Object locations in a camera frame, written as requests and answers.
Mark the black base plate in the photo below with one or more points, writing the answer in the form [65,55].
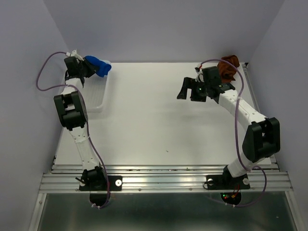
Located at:
[221,183]
[115,184]

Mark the brown towel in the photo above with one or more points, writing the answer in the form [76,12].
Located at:
[226,71]

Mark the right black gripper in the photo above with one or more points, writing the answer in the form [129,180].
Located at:
[187,83]

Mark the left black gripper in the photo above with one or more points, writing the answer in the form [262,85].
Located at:
[91,70]

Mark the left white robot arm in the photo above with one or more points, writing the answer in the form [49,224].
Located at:
[73,116]

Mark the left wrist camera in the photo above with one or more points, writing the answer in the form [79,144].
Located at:
[75,54]

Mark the white plastic basket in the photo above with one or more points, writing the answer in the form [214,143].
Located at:
[93,92]

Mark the blue towel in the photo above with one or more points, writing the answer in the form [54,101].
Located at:
[103,67]

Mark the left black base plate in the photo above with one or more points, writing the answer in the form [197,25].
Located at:
[115,184]

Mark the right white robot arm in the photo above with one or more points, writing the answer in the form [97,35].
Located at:
[262,134]

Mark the aluminium rail frame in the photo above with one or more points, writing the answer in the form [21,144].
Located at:
[163,148]

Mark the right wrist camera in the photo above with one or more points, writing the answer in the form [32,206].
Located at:
[200,77]

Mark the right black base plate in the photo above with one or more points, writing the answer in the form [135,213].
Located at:
[221,183]

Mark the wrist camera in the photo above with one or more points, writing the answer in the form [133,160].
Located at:
[200,77]
[75,54]

